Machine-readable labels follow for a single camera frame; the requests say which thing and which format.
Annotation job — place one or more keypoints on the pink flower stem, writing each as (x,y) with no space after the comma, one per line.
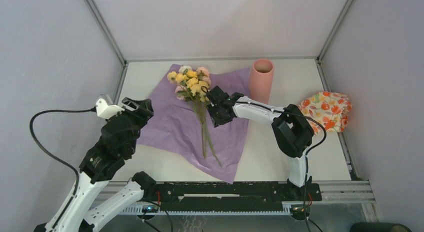
(191,84)

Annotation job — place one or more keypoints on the pink cylindrical vase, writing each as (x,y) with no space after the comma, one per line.
(260,80)

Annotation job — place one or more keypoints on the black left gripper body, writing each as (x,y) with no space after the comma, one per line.
(140,116)

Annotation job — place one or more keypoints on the yellow flower bunch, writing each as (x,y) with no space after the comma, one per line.
(200,109)

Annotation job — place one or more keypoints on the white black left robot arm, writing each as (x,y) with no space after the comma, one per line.
(76,214)

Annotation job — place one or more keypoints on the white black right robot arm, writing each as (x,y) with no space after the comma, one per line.
(290,127)

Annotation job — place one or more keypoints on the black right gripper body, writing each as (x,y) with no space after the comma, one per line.
(217,117)

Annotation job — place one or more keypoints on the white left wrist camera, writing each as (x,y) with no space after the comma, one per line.
(105,108)

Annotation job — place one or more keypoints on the floral patterned cloth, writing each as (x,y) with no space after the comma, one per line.
(330,109)

